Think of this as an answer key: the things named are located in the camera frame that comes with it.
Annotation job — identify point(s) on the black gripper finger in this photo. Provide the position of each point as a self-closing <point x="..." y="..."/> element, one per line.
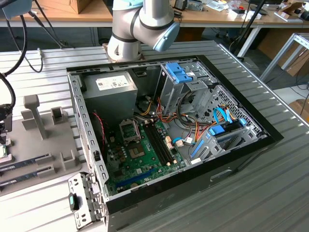
<point x="3" y="137"/>

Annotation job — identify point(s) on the silver green CPU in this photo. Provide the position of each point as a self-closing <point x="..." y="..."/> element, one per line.
<point x="3" y="152"/>

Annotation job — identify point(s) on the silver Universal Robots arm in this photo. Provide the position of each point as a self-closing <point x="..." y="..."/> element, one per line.
<point x="125" y="29"/>

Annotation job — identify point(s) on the CPU socket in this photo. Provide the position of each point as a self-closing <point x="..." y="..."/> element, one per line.
<point x="136" y="151"/>

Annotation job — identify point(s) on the grey plastic parts rack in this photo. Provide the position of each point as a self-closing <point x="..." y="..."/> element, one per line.
<point x="48" y="145"/>

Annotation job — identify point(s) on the grey power supply unit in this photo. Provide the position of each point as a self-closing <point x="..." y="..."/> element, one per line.
<point x="108" y="101"/>

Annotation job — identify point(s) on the wooden desk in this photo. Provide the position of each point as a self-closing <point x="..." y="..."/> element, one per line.
<point x="72" y="18"/>

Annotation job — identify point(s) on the closed cardboard box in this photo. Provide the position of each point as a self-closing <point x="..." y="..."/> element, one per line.
<point x="83" y="6"/>

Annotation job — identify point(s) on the blue expansion slot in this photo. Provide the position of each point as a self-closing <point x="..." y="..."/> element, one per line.
<point x="135" y="178"/>

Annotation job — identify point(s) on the green motherboard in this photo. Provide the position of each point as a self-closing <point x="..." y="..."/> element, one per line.
<point x="149" y="169"/>

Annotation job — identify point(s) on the black RAM slot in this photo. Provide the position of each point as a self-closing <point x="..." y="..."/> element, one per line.
<point x="164" y="145"/>
<point x="155" y="145"/>
<point x="158" y="145"/>
<point x="161" y="145"/>

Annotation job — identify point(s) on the blue plastic drive latch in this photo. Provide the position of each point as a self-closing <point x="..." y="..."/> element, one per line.
<point x="179" y="72"/>

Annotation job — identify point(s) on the silver disk bay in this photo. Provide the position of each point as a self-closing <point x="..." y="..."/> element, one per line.
<point x="211" y="149"/>

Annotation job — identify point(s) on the hard disk in blue carrier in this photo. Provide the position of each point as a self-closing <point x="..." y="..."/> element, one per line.
<point x="216" y="130"/>

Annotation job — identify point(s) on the black open PC case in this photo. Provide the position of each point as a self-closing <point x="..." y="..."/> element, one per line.
<point x="241" y="169"/>

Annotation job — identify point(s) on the small white box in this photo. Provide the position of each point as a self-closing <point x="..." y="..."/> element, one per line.
<point x="234" y="14"/>

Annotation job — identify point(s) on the black stand pole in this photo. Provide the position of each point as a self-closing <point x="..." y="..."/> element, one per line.
<point x="253" y="14"/>

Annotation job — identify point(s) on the brown cardboard carton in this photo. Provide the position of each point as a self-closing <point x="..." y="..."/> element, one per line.
<point x="300" y="108"/>

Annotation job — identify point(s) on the flat cardboard boxes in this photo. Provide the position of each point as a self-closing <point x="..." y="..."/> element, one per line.
<point x="299" y="62"/>

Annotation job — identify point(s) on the open cardboard box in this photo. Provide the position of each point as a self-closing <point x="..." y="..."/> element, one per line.
<point x="289" y="9"/>

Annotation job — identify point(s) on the silver expansion bracket cover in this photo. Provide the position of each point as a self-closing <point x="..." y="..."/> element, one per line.
<point x="82" y="183"/>

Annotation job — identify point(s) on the black blue bracket latch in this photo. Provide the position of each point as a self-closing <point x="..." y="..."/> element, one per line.
<point x="72" y="201"/>

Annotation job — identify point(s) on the blue plastic drive rail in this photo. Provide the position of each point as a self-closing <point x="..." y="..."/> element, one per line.
<point x="198" y="148"/>

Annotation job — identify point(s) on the aluminium profile frame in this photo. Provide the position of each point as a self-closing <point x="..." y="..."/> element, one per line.
<point x="277" y="57"/>

